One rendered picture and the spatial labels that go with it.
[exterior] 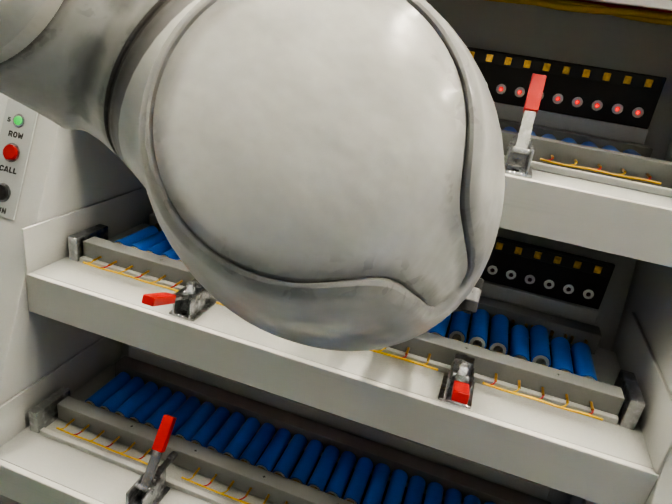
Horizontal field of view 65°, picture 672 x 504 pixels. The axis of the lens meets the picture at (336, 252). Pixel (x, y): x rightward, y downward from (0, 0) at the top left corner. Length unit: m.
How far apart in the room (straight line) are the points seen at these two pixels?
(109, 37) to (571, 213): 0.37
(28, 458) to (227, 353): 0.27
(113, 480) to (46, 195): 0.31
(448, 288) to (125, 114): 0.12
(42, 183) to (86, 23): 0.43
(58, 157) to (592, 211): 0.52
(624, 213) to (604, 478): 0.21
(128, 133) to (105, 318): 0.40
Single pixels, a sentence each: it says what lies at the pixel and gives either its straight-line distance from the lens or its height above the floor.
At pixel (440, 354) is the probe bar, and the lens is 0.51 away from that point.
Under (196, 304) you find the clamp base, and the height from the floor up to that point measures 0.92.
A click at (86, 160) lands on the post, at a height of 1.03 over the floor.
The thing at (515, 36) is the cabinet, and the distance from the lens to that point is 0.71.
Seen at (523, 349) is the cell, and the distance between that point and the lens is 0.55.
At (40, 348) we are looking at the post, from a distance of 0.69.
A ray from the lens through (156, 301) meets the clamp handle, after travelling 0.48.
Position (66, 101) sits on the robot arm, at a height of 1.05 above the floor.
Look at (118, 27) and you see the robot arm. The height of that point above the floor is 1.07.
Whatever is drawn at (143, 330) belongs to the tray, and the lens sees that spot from 0.56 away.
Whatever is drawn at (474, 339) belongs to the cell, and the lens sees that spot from 0.55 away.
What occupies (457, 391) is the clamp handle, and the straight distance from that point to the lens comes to 0.41.
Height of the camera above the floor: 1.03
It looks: 2 degrees down
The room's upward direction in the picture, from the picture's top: 14 degrees clockwise
